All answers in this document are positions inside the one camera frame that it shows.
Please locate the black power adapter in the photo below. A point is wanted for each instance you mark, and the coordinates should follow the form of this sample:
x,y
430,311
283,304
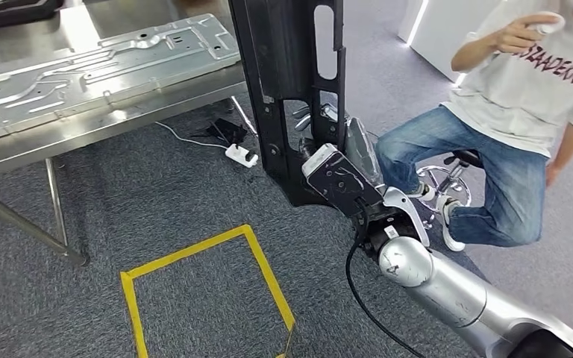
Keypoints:
x,y
227,131

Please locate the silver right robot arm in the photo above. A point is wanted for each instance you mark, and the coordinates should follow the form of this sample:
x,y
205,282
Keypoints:
x,y
454,296

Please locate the stamped sheet metal panel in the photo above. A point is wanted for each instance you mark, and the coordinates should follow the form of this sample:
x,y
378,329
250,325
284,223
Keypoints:
x,y
118,64

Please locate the person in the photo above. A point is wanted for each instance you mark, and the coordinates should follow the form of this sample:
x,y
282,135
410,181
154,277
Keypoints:
x,y
514,163

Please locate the chrome stool with black seat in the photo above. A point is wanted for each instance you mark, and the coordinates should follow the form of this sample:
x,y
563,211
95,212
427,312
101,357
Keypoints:
x,y
447,180

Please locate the black foam case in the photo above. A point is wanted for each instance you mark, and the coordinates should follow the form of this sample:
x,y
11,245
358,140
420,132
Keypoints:
x,y
14,10

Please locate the stainless steel workbench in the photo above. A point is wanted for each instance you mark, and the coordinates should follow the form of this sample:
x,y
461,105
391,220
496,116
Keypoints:
x,y
94,128

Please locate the person's left forearm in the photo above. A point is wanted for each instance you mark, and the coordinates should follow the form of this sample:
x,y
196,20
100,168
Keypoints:
x,y
570,143

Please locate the black plastic frame part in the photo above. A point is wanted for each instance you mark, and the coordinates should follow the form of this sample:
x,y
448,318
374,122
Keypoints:
x,y
281,59

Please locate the white power strip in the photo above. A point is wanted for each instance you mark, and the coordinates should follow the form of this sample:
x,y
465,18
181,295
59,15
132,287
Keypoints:
x,y
239,154

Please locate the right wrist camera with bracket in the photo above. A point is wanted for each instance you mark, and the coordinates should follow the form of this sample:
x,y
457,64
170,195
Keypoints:
x,y
341,180

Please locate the person's right hand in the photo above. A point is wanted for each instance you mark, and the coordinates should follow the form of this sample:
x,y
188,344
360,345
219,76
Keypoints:
x,y
514,34

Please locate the person's right forearm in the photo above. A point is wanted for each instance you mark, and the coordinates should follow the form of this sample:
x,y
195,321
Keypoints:
x,y
474,52

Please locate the yellow floor tape marking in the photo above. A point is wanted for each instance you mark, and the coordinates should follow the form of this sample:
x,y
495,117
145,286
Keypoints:
x,y
187,251

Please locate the small white object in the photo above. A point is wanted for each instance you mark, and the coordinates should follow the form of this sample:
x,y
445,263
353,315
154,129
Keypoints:
x,y
551,22

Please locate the white cabinet with light strip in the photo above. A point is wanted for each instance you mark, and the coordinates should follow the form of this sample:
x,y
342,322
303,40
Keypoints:
x,y
439,34

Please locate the person's left hand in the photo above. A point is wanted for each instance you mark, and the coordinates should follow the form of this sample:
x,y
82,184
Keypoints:
x,y
552,175

